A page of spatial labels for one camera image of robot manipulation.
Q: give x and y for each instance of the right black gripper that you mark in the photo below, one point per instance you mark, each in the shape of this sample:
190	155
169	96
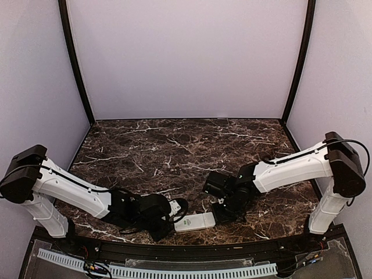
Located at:
220	218

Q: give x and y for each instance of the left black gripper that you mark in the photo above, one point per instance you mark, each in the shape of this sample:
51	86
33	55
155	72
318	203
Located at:
158	236

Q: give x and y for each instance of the white remote control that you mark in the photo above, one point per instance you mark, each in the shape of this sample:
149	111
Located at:
195	222

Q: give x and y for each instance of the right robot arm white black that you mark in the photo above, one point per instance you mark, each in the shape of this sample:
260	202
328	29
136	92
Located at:
334	157

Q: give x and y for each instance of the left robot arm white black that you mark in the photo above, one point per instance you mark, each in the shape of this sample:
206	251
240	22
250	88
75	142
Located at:
32	178

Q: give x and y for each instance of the clear acrylic plate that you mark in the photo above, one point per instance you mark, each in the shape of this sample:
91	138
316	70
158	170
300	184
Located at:
188	265

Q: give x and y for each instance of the white slotted cable duct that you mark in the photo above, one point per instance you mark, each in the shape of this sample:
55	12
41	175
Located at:
117	271

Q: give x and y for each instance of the black front rail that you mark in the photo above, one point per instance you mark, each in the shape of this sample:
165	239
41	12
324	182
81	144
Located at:
281	249

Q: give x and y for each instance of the right black frame post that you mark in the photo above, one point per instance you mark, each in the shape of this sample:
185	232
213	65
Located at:
300	63

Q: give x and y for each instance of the black frame post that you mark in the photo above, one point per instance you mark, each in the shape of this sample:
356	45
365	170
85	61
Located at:
66	26
300	63

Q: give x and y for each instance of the left black frame post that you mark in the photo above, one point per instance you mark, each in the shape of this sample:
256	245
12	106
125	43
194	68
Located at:
66	26

